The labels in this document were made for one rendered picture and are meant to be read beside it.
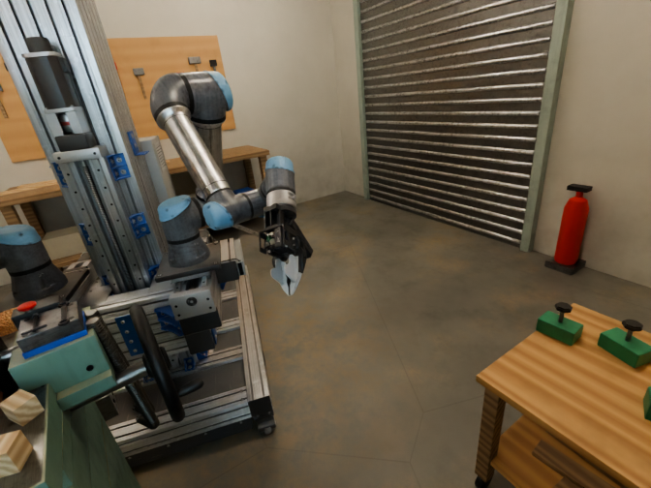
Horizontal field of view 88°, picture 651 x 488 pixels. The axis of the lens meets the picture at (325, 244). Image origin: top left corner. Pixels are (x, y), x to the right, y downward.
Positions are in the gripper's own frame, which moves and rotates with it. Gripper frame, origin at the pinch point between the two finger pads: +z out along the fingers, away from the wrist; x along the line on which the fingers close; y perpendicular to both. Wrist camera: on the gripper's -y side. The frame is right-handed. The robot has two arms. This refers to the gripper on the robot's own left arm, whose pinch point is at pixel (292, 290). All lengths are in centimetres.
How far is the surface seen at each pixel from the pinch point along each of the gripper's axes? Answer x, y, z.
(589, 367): 59, -65, 24
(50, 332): -32.6, 32.1, 7.1
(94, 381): -32.8, 22.8, 15.9
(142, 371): -32.8, 12.6, 14.0
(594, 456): 51, -43, 42
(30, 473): -23, 35, 29
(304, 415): -51, -83, 31
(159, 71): -185, -78, -276
